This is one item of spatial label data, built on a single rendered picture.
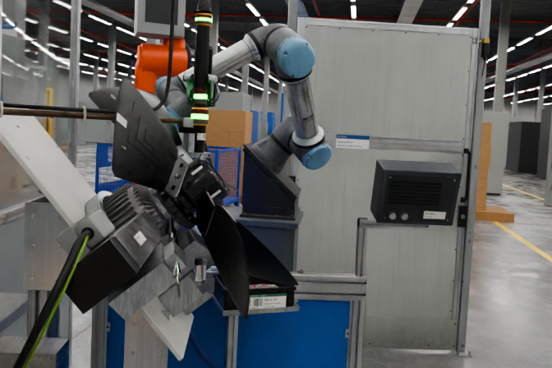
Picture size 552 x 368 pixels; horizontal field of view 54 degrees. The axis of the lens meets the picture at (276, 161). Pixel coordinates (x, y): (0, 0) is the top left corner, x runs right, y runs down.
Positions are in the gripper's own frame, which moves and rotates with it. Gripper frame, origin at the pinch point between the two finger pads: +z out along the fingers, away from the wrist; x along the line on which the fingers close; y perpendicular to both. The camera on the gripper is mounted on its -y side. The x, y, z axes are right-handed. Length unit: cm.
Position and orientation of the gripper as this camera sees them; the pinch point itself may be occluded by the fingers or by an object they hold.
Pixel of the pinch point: (200, 75)
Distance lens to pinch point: 140.1
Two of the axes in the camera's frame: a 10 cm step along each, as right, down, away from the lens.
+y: -0.6, 10.0, 0.5
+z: 0.6, 0.6, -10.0
